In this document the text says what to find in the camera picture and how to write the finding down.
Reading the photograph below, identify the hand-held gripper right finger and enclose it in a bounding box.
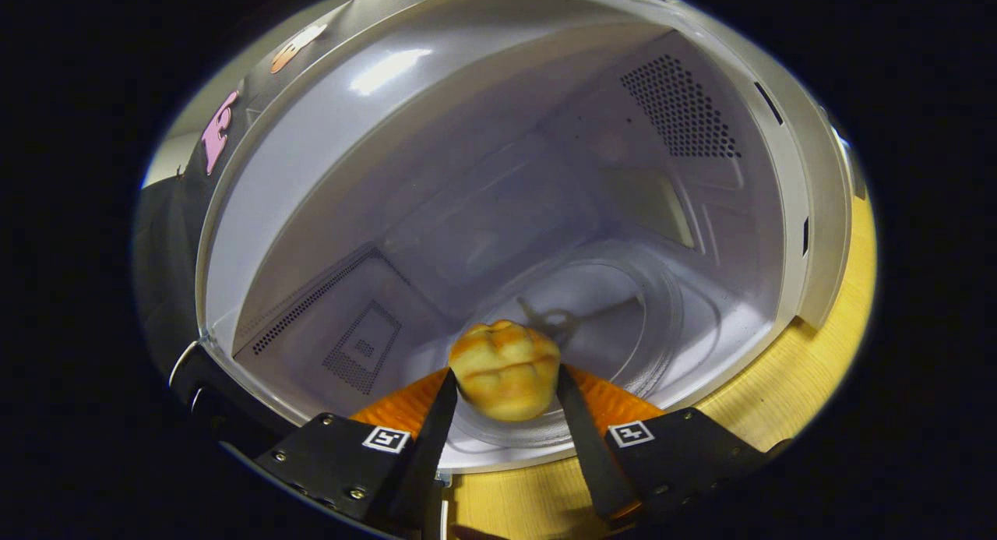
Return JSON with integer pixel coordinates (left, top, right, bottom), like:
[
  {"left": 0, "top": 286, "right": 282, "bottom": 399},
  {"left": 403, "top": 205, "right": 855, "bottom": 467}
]
[{"left": 555, "top": 364, "right": 789, "bottom": 523}]

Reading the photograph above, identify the white microwave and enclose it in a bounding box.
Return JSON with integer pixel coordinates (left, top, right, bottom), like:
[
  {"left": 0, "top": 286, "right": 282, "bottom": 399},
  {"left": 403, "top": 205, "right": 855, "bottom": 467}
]
[{"left": 167, "top": 0, "right": 867, "bottom": 478}]

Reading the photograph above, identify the golden bread bun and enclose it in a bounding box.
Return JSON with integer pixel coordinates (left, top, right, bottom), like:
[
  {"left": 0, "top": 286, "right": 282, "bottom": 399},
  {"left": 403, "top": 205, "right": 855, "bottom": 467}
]
[{"left": 448, "top": 319, "right": 562, "bottom": 423}]

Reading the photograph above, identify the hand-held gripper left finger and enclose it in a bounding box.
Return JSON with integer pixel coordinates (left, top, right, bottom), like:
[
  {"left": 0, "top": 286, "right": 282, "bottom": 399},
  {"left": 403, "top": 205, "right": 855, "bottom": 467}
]
[{"left": 253, "top": 367, "right": 459, "bottom": 527}]

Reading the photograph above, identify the glass microwave turntable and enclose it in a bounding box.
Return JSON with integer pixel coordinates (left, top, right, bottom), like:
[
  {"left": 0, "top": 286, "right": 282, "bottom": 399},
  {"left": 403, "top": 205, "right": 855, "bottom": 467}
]
[{"left": 436, "top": 258, "right": 688, "bottom": 449}]

